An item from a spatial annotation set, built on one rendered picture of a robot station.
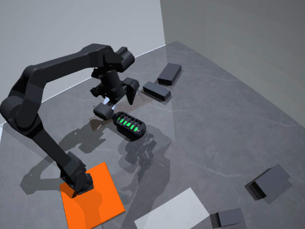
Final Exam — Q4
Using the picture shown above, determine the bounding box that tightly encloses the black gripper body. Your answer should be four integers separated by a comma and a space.
93, 77, 139, 121

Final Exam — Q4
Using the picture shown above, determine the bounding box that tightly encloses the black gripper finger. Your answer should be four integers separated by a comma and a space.
109, 113, 117, 122
126, 88, 138, 105

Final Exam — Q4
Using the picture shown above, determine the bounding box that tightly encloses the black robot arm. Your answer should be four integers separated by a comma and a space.
0, 44, 135, 195

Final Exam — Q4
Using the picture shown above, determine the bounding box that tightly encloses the dark grey switch panel with green rocker switches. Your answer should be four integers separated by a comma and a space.
113, 111, 146, 138

